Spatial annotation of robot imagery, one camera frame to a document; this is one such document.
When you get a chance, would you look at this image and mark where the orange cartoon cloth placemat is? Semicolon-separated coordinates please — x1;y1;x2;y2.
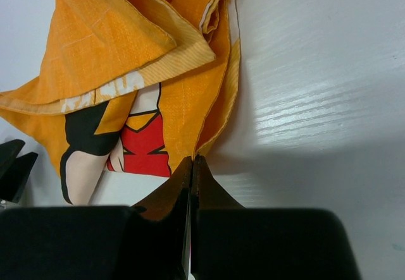
1;0;240;205

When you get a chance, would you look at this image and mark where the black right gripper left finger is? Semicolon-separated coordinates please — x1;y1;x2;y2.
120;157;192;279

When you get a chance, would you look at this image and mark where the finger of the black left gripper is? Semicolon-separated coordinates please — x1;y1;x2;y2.
1;152;38;203
1;139;25;179

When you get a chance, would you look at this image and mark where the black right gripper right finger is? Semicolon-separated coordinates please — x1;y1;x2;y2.
191;155;361;279

